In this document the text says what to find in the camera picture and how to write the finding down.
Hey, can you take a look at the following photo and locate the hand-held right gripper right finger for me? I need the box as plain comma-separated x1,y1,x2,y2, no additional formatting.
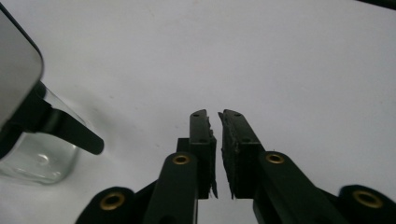
218,108,266,200

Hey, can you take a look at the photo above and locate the clear glass cup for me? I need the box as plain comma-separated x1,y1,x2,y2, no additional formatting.
0,85,88,185

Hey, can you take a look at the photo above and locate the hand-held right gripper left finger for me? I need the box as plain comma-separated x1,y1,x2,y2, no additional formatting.
177,108,219,200

